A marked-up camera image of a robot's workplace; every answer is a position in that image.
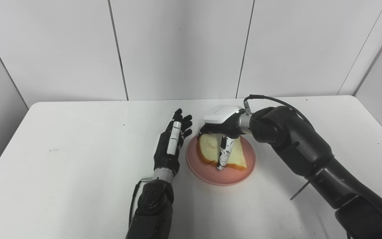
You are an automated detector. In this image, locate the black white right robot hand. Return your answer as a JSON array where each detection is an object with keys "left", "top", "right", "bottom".
[{"left": 197, "top": 105, "right": 249, "bottom": 171}]

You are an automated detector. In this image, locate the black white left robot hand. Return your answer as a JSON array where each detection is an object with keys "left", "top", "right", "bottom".
[{"left": 154, "top": 109, "right": 193, "bottom": 176}]

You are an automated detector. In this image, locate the slice of bread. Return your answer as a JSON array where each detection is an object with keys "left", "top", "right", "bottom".
[{"left": 196, "top": 133, "right": 247, "bottom": 171}]

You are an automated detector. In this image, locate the pink round plate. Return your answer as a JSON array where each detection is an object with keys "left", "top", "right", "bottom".
[{"left": 186, "top": 133, "right": 256, "bottom": 186}]

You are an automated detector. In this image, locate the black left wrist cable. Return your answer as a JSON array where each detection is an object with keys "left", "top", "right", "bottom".
[{"left": 129, "top": 178, "right": 152, "bottom": 229}]

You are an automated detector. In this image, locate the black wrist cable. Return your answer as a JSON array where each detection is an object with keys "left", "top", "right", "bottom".
[
  {"left": 129, "top": 178, "right": 152, "bottom": 229},
  {"left": 243, "top": 95, "right": 314, "bottom": 128}
]

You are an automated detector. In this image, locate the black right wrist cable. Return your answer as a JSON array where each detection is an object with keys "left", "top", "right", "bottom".
[{"left": 243, "top": 95, "right": 314, "bottom": 128}]

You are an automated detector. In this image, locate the black cable tie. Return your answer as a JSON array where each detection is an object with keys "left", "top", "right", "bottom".
[{"left": 290, "top": 179, "right": 312, "bottom": 200}]

